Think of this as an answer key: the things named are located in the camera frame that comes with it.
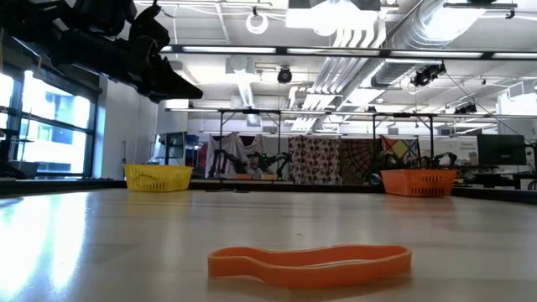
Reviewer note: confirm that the brown patterned hanging cloth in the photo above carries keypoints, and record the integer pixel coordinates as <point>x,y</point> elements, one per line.
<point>314,159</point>

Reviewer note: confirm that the yellow plastic basket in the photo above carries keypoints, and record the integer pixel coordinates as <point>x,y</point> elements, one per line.
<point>157,178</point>

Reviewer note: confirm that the multicolour hanging cloth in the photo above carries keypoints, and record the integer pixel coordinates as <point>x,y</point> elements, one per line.
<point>400,147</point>

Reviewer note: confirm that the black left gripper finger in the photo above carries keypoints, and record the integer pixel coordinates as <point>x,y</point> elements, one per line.
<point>172,84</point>

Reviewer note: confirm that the black metal station frame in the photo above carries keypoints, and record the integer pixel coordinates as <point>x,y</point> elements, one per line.
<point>221,138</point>
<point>431,138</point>

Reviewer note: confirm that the black background robot arm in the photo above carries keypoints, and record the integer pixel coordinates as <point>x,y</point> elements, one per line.
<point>444,159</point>
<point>392,161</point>
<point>226,159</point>
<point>277,159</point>

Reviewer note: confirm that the white hanging cloth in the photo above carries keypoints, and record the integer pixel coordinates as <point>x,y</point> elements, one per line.
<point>235,144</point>

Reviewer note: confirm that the black ceiling camera rig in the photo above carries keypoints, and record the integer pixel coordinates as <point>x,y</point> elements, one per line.
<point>428,74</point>
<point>465,109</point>

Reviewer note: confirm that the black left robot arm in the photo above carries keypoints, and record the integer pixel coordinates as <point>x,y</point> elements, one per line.
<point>75,42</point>

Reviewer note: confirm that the dark background desk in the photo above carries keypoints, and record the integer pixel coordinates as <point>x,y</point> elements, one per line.
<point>495,178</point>

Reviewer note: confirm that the orange plastic basket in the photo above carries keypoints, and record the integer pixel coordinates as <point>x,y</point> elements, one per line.
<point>419,182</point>

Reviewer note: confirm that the white ceiling duct bundle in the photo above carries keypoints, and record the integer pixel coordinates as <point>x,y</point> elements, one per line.
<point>344,71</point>

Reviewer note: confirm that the blue storage bin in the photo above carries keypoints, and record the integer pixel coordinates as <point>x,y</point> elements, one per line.
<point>193,149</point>

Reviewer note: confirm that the orange rubber band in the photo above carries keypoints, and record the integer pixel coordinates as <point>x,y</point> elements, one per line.
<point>310,272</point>

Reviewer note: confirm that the thin black rubber band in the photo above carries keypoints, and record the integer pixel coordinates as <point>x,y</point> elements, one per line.
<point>147,179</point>

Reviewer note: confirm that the dark window-side equipment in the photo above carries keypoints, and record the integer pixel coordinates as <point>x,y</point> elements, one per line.
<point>17,163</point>

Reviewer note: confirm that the person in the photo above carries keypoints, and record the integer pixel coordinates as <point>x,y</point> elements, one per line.
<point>254,165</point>

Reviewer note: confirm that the black screen on cart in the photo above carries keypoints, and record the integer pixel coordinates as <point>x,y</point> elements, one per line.
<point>172,144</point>

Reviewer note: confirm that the large framed window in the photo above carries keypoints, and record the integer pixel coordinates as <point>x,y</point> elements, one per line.
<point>54,126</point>

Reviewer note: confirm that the large round ceiling duct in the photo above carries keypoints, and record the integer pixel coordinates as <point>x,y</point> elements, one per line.
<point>419,33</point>

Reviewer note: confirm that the black ceiling camera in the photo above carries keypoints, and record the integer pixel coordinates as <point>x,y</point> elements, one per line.
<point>284,75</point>

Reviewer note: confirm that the black metal table frame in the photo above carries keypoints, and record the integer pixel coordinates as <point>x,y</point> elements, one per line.
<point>63,186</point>

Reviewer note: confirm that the black background monitor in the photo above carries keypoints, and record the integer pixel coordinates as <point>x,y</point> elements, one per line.
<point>501,149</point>

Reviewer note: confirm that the orange mandala hanging cloth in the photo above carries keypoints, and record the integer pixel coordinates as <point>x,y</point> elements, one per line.
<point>356,159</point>

